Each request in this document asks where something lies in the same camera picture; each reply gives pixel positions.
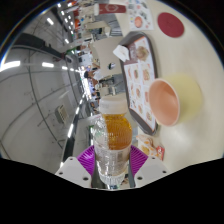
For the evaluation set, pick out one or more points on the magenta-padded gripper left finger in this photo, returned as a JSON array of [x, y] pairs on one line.
[[71, 171]]

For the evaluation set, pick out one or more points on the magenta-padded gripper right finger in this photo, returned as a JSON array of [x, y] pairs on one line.
[[150, 170]]

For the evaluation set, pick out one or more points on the clear plastic drink bottle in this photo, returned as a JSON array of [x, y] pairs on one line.
[[111, 146]]

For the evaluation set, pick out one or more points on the crumpled food wrapper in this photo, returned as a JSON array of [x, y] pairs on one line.
[[148, 146]]

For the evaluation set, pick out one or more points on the ceiling air conditioner unit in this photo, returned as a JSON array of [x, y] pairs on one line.
[[62, 114]]

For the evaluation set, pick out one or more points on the yellow mug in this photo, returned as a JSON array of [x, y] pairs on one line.
[[186, 98]]

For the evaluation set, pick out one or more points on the dark food tray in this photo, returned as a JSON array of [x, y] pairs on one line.
[[141, 83]]

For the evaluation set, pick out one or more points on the person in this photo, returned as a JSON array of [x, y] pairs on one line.
[[95, 75]]

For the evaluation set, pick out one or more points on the white crumpled napkin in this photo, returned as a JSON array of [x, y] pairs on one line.
[[121, 53]]

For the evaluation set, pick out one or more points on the beige chairs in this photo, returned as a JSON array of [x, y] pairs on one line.
[[100, 53]]

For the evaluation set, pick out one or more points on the ceiling lights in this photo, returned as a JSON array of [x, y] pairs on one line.
[[10, 65]]

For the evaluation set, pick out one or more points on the red round coaster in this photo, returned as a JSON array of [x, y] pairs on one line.
[[170, 25]]

